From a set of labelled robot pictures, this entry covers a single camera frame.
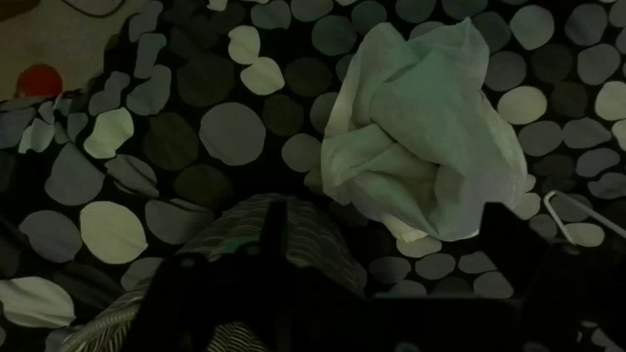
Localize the grey woven basket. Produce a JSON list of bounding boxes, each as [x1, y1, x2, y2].
[[45, 191, 370, 352]]

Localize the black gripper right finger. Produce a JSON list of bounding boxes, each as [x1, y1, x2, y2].
[[482, 201, 548, 300]]

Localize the black pebble-pattern bedspread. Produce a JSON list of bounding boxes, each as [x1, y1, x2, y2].
[[0, 0, 626, 352]]

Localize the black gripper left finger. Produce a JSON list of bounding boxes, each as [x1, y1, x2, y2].
[[261, 197, 294, 261]]

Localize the crumpled white cloth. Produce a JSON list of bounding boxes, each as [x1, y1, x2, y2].
[[319, 15, 532, 244]]

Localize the small red object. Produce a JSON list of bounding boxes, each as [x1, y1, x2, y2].
[[16, 62, 67, 101]]

